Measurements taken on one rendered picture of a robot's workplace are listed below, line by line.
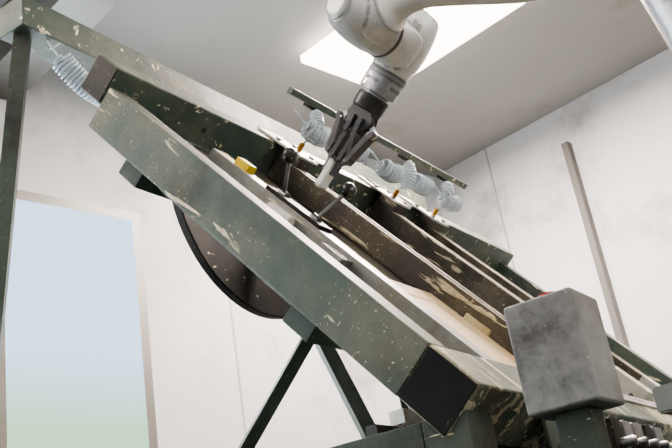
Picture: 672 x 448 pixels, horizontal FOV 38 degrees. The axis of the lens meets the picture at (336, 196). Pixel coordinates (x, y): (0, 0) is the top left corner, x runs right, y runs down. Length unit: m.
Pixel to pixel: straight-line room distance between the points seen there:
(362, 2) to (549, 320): 0.77
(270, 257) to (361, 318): 0.26
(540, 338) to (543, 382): 0.07
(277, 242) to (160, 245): 2.78
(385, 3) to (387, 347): 0.70
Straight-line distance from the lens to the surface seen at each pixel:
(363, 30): 1.98
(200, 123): 2.58
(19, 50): 2.78
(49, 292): 4.21
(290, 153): 2.21
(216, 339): 4.65
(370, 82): 2.11
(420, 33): 2.10
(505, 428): 1.78
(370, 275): 2.05
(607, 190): 5.65
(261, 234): 1.92
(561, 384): 1.55
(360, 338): 1.73
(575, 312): 1.55
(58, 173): 4.50
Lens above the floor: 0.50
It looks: 24 degrees up
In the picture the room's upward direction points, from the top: 10 degrees counter-clockwise
